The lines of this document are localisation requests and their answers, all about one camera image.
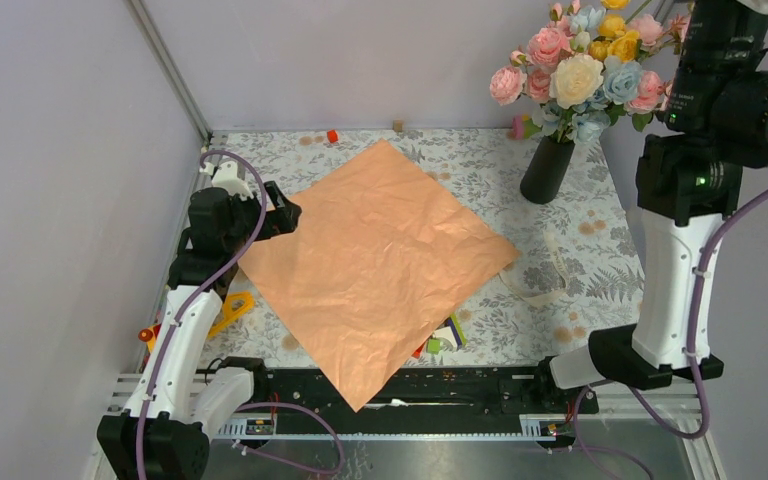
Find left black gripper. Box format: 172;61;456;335
224;180;300;252

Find peach wrapping paper sheet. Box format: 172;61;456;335
239;140;518;410

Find blue flower stem bunch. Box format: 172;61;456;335
518;1;644;144

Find yellow rose stem bunch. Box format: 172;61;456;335
581;1;642;63

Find cream white rose stem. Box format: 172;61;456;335
549;30;604;143

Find small pink rose stem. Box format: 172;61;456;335
627;1;693;62

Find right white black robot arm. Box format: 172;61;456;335
533;1;768;412

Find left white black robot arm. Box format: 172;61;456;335
97;181;302;479

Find black vase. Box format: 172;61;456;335
520;137;575;205

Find red yellow toy truck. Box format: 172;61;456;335
137;291;255;352

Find red toy block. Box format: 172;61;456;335
412;343;426;359

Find small green toy cube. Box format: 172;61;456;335
425;337;442;355

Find white purple toy block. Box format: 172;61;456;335
434;318;457;351

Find green long toy block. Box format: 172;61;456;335
449;313;467;350

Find pink yellow green toy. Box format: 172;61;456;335
507;114;531;140

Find pink rose stems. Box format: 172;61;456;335
489;1;687;115

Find floral patterned table mat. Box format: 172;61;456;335
211;129;644;367

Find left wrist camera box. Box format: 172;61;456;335
200;160;254;200

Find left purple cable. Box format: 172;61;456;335
135;150;347;480

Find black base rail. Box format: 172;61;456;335
218;367;612;441

